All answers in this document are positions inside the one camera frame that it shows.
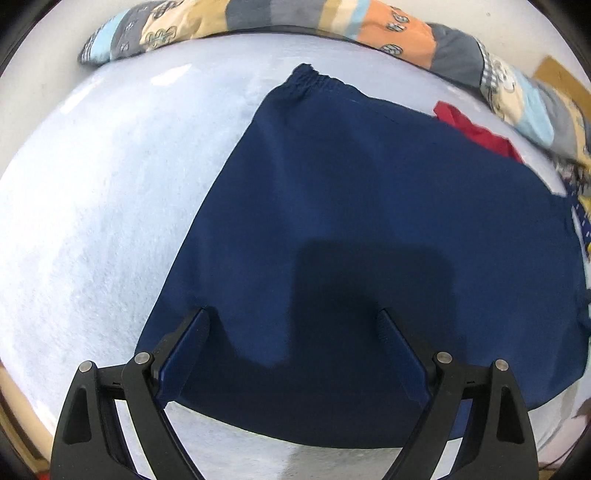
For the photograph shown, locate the navy blue shorts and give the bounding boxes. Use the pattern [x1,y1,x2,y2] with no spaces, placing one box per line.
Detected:
[136,64,591,449]

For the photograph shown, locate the blue yellow starry cloth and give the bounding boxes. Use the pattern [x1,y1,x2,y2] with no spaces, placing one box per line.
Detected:
[570,185,591,259]

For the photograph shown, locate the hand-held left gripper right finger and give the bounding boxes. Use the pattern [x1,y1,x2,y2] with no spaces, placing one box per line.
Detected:
[376,308,540,480]

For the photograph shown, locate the rolled striped patchwork quilt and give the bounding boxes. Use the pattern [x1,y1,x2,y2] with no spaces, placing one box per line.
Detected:
[78,0,591,160]

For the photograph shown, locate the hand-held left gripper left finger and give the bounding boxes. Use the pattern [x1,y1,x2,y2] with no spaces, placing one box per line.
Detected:
[50,307,211,480]

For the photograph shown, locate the light blue cloud-print bedsheet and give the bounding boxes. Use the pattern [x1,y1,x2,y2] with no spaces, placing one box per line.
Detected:
[0,28,591,480]

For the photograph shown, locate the wooden headboard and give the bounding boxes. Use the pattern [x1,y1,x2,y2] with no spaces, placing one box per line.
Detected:
[533,55,591,100]

